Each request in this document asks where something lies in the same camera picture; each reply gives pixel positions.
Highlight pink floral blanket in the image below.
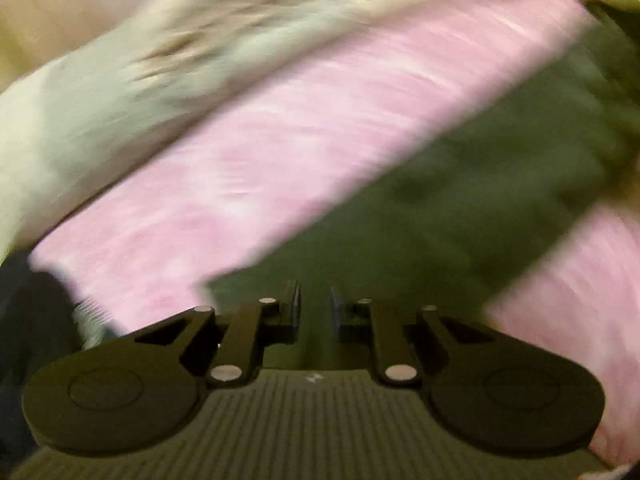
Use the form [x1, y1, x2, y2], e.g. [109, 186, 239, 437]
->
[27, 0, 640, 466]

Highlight black garment with striped cuff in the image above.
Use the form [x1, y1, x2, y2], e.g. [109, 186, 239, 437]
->
[0, 255, 113, 466]

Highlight grey quilt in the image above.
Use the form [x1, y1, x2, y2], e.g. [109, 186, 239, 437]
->
[0, 0, 501, 261]

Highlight black jeans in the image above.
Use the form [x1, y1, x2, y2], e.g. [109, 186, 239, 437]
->
[205, 0, 640, 376]

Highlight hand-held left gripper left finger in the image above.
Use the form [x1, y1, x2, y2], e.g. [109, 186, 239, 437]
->
[135, 280, 302, 387]

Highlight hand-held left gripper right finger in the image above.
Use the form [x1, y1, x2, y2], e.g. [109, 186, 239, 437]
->
[330, 284, 493, 387]

